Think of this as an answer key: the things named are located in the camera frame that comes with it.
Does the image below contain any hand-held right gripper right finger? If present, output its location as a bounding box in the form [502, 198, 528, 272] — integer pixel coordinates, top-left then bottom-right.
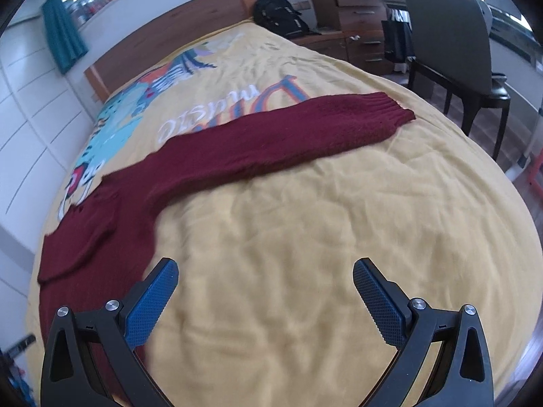
[353, 258, 495, 407]

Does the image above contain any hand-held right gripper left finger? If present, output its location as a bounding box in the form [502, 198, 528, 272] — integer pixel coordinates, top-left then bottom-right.
[40, 257, 179, 407]

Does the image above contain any maroon towel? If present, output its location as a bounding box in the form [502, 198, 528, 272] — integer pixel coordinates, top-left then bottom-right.
[37, 92, 416, 395]

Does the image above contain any yellow printed blanket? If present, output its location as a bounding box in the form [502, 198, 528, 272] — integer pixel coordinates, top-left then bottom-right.
[23, 19, 541, 407]

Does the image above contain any white wardrobe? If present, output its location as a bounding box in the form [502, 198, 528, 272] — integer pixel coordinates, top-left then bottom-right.
[0, 21, 100, 306]

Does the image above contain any black hanging bag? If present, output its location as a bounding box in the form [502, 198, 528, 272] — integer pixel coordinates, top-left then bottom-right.
[381, 11, 414, 75]

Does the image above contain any wooden bed headboard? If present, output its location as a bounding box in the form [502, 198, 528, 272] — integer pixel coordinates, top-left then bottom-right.
[84, 0, 257, 104]

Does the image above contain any grey office chair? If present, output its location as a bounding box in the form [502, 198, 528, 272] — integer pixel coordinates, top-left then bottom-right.
[399, 0, 512, 162]

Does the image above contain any teal curtain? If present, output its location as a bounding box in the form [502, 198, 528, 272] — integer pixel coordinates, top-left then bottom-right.
[40, 0, 90, 75]

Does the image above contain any wooden drawer cabinet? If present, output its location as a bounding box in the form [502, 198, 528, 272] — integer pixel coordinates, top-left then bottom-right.
[293, 0, 397, 76]

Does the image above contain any black backpack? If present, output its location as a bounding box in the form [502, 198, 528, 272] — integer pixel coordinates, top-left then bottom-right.
[253, 0, 311, 38]

